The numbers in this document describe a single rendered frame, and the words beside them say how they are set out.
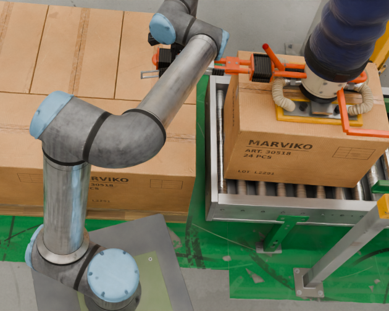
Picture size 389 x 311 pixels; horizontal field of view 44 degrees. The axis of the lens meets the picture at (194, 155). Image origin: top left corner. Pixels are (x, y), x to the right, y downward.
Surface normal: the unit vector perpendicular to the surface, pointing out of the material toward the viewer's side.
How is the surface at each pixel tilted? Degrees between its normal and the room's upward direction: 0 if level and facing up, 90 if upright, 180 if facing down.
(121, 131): 17
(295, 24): 0
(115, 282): 9
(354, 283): 0
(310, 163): 90
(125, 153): 61
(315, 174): 90
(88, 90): 0
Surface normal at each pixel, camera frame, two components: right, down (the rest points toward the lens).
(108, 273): 0.23, -0.43
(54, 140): -0.33, 0.61
